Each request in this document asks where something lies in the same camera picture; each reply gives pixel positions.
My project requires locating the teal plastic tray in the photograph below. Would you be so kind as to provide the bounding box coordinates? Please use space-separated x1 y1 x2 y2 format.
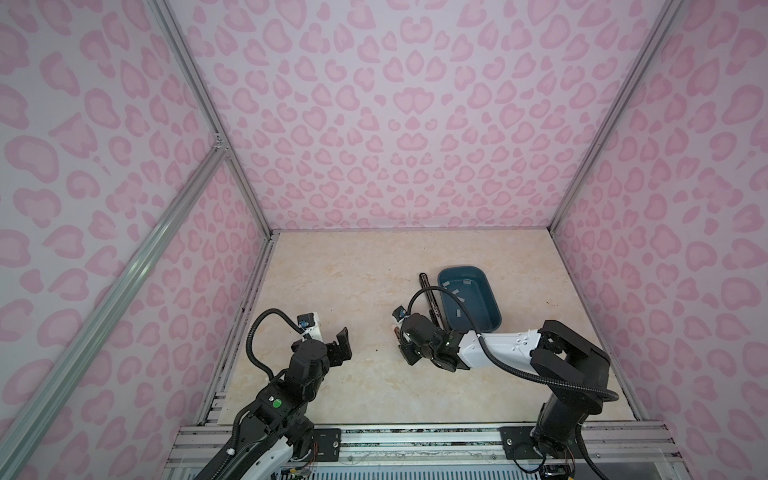
438 266 502 333

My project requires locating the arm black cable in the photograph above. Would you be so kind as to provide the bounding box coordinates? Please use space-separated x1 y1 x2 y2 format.
245 308 301 382
406 285 620 480

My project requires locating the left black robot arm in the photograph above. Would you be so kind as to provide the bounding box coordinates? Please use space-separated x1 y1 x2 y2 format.
196 328 352 479

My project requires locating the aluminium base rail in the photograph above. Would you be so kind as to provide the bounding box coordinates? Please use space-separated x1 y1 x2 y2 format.
161 422 679 480

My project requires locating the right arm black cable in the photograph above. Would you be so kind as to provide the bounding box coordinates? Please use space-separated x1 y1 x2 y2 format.
406 285 620 480

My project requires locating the aluminium frame diagonal bar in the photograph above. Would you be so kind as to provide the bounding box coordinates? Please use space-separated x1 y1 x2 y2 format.
1 142 228 479

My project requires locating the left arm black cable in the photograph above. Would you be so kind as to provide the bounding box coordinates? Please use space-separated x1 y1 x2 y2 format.
245 308 301 382

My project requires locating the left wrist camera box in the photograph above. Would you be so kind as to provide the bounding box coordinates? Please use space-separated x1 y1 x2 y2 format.
297 312 323 342

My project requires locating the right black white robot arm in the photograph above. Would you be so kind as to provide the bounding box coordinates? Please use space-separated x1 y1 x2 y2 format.
393 308 619 457

